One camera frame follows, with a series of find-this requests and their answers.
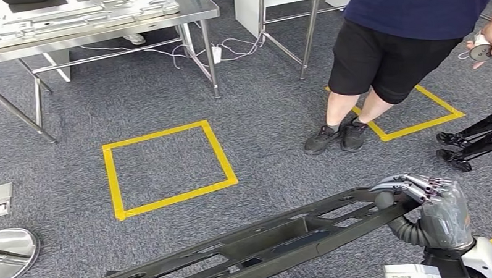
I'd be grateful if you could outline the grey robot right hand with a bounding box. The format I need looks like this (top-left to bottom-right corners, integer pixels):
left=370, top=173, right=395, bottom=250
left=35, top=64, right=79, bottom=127
left=369, top=171, right=477, bottom=253

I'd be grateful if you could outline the white grey handheld controller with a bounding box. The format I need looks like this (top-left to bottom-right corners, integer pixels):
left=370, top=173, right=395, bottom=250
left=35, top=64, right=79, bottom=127
left=457, top=31, right=492, bottom=64

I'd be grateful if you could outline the long black plastic panel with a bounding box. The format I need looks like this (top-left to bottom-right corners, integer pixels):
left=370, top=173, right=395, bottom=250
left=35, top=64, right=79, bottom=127
left=70, top=184, right=424, bottom=278

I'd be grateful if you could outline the black silver humanoid robot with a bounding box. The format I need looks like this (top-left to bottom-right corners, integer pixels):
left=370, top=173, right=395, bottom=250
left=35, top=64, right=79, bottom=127
left=434, top=107, right=492, bottom=174

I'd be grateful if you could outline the yellow floor tape square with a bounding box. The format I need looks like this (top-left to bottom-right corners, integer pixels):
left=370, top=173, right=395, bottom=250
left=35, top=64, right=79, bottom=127
left=325, top=81, right=467, bottom=145
left=101, top=119, right=240, bottom=222

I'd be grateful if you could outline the person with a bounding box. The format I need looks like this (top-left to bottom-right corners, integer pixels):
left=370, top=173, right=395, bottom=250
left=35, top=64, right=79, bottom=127
left=298, top=0, right=492, bottom=157

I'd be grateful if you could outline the person's foot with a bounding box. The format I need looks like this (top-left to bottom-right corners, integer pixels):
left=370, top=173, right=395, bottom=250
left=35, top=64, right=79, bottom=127
left=122, top=32, right=148, bottom=47

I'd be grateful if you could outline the silver stamped metal panel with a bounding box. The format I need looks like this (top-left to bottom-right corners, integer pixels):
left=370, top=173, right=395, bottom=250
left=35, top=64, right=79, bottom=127
left=0, top=0, right=182, bottom=50

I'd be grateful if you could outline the white furniture leg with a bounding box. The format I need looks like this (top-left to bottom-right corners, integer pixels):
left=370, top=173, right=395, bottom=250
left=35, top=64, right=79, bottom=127
left=42, top=49, right=72, bottom=83

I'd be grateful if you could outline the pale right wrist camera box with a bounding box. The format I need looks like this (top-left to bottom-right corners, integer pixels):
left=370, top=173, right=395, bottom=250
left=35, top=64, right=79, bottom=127
left=383, top=263, right=448, bottom=278

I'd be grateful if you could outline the white power cable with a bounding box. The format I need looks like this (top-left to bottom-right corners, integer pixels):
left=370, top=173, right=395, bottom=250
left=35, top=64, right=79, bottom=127
left=78, top=31, right=269, bottom=74

